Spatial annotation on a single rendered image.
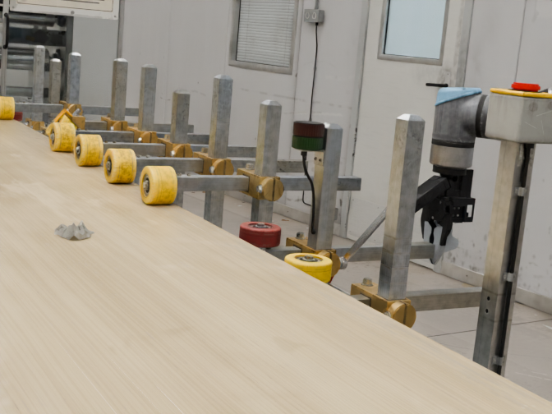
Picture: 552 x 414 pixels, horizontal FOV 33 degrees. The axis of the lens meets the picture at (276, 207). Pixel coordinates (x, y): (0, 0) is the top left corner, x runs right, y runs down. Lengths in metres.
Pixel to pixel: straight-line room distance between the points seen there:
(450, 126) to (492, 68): 3.25
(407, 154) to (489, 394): 0.59
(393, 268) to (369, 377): 0.54
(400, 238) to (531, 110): 0.37
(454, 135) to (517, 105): 0.64
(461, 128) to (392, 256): 0.46
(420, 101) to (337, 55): 0.87
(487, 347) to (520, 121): 0.34
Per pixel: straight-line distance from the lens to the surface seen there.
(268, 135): 1.99
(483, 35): 5.27
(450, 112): 1.96
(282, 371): 1.06
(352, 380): 1.05
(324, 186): 1.78
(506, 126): 1.34
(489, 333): 1.41
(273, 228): 1.78
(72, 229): 1.63
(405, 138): 1.56
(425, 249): 2.00
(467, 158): 1.98
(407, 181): 1.57
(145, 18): 8.75
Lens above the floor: 1.27
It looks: 10 degrees down
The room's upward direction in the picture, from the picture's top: 5 degrees clockwise
